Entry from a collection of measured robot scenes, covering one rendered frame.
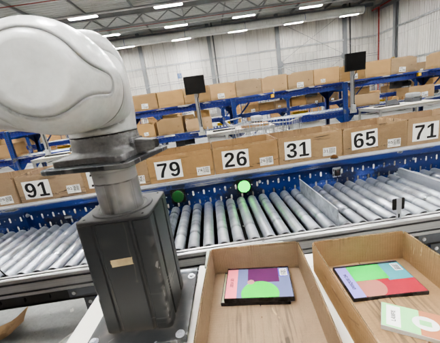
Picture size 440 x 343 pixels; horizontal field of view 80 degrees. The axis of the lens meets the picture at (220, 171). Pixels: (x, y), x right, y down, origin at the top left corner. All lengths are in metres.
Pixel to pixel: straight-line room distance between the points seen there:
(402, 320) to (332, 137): 1.14
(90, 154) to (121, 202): 0.13
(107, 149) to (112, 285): 0.34
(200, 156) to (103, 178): 0.96
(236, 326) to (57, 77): 0.65
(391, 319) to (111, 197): 0.70
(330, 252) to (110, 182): 0.67
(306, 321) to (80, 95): 0.68
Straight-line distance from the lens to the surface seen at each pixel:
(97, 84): 0.42
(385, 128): 1.86
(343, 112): 6.41
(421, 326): 0.79
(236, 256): 0.89
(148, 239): 0.65
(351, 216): 1.29
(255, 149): 1.57
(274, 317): 0.77
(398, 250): 1.01
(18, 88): 0.40
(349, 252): 0.94
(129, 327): 0.82
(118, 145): 0.62
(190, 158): 1.56
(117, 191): 0.66
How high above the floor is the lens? 1.30
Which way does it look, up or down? 14 degrees down
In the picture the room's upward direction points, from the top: 8 degrees counter-clockwise
